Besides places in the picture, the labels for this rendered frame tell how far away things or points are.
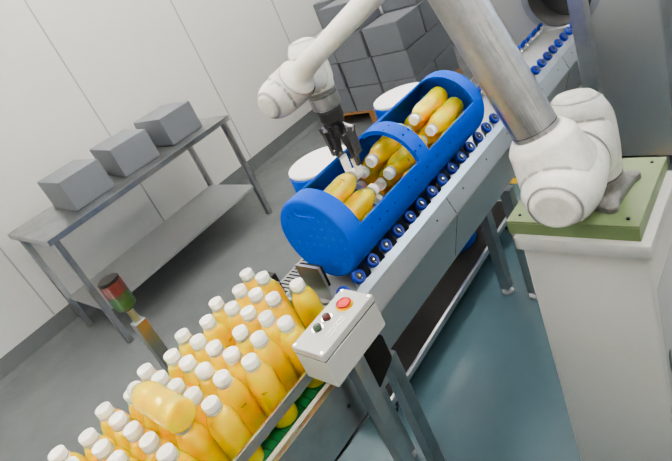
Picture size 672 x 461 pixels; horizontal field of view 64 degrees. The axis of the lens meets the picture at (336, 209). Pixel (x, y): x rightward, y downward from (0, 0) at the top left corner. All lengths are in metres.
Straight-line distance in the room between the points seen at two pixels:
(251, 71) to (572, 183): 4.79
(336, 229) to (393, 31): 3.58
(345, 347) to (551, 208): 0.53
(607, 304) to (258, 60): 4.76
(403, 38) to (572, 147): 3.85
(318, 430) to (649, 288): 0.86
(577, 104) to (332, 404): 0.92
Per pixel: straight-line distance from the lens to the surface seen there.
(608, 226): 1.40
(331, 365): 1.23
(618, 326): 1.61
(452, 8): 1.14
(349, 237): 1.51
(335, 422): 1.47
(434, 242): 1.85
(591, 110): 1.36
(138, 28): 5.10
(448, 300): 2.69
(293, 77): 1.42
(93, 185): 3.93
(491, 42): 1.15
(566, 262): 1.50
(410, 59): 5.00
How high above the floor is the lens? 1.86
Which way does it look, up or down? 26 degrees down
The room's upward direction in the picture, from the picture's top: 24 degrees counter-clockwise
